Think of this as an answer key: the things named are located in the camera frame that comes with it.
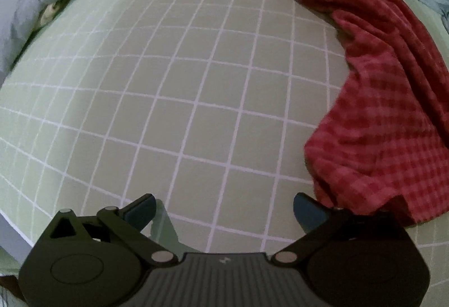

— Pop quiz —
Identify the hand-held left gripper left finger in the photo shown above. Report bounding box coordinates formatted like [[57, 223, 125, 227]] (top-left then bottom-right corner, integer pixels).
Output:
[[41, 193, 179, 264]]

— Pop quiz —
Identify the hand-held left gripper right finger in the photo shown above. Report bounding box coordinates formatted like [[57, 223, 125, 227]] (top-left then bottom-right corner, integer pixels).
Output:
[[271, 192, 404, 267]]

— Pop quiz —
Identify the red checkered sweater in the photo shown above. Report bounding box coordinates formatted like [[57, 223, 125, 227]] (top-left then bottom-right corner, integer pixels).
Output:
[[287, 0, 449, 226]]

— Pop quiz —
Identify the green grid-patterned mat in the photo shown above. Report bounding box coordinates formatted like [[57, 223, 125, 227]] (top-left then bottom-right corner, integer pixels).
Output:
[[0, 0, 449, 278]]

